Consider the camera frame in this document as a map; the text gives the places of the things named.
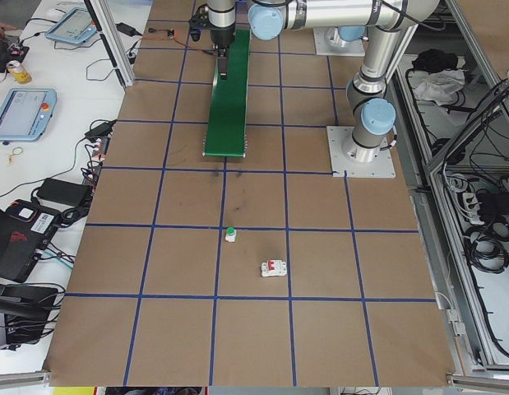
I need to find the green belt conveyor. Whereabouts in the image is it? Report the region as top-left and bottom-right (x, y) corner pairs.
(201, 29), (252, 160)

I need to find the light blue teach pendant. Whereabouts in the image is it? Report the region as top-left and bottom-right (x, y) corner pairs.
(0, 87), (58, 143)
(45, 7), (99, 44)

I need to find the power strip with red switches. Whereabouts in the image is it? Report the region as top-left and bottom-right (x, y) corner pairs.
(81, 135), (112, 184)

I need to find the large black power brick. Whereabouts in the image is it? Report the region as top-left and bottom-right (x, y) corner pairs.
(35, 177), (93, 207)

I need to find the small board on black mat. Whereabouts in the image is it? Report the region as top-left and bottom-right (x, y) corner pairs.
(6, 40), (31, 62)

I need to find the yellow drink can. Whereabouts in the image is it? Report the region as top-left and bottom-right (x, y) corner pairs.
(6, 60), (32, 85)

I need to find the white red circuit breaker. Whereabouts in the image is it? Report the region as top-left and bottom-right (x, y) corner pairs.
(260, 259), (288, 279)

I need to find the black cloth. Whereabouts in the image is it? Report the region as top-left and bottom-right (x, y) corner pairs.
(410, 49), (460, 74)

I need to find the white cloth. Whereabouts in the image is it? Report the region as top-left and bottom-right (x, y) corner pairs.
(414, 68), (469, 106)

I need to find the black computer with red logo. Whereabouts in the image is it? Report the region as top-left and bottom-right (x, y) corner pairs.
(0, 199), (62, 284)

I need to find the white power strip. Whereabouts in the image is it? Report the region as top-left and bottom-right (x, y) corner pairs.
(459, 191), (484, 225)

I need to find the black adapter block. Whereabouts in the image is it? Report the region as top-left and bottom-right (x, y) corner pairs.
(478, 191), (508, 219)

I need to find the black electronic device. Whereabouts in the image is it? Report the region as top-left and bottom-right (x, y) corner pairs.
(0, 282), (65, 347)

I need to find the aluminium corner bar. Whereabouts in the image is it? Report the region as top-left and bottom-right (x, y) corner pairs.
(0, 369), (53, 388)
(445, 371), (509, 390)

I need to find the red black conveyor wire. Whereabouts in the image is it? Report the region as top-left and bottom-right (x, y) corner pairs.
(173, 35), (217, 57)

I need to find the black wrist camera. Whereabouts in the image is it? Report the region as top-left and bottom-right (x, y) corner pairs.
(188, 6), (213, 42)

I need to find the orange wire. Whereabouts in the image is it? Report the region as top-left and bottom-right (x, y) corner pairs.
(132, 35), (169, 53)

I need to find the white square base plate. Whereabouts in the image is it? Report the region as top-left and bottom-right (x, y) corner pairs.
(313, 26), (367, 57)
(326, 125), (398, 180)

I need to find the aluminium extrusion post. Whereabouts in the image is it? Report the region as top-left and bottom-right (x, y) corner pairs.
(83, 0), (136, 88)

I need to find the metal bar V-shaped frame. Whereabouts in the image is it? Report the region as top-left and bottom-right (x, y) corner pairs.
(391, 0), (509, 378)

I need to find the black cable coil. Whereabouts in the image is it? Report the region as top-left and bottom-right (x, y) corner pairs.
(463, 230), (509, 272)

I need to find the small metal bracket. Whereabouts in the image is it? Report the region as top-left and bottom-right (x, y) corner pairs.
(445, 308), (467, 337)

